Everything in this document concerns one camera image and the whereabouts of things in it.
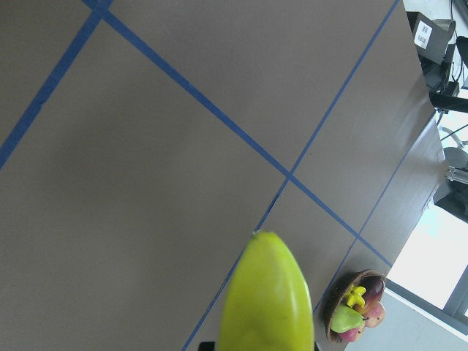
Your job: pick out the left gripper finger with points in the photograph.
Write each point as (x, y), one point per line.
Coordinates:
(207, 346)

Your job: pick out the brown woven fruit basket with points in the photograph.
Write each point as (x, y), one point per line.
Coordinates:
(336, 297)

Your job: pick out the red apple front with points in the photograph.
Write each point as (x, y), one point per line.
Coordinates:
(352, 335)

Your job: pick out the red apple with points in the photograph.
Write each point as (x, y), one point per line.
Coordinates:
(352, 335)
(375, 315)

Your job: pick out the yellow starfruit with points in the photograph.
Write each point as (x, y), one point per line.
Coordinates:
(354, 296)

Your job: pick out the red apple left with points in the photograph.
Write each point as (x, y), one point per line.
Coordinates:
(375, 315)

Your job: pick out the dark red mango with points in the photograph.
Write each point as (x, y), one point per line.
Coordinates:
(375, 286)

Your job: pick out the brown paper table cover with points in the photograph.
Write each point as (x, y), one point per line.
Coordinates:
(142, 142)

